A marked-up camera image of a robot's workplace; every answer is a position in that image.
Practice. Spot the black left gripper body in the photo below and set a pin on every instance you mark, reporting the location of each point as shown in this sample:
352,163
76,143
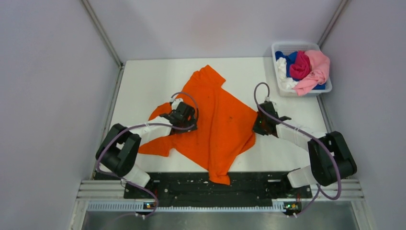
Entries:
188,123

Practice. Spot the pink t shirt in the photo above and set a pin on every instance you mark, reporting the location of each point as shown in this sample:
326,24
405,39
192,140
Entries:
319,74

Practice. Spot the white plastic laundry basket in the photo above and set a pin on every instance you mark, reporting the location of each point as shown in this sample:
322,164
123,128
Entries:
288,48

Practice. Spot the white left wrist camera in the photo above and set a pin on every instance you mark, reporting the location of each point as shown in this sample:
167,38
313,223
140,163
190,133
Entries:
174,103

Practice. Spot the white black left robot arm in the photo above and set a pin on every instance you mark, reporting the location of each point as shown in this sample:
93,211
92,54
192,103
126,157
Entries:
118,151

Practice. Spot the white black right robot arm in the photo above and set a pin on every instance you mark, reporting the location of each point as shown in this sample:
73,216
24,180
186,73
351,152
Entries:
329,155

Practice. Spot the blue t shirt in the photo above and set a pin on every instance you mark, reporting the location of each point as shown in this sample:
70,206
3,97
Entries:
290,60

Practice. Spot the aluminium frame rail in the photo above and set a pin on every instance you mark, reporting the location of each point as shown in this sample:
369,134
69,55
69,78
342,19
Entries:
106,194

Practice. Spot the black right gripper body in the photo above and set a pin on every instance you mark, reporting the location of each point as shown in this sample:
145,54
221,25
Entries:
259,125

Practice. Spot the orange t shirt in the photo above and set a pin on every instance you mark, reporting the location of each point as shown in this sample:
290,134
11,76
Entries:
224,127

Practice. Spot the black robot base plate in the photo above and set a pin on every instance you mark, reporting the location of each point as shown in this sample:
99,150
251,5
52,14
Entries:
246,189

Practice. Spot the white t shirt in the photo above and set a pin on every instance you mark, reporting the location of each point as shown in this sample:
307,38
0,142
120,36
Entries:
287,83

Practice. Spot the magenta t shirt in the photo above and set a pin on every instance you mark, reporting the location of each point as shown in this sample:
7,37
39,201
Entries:
301,67

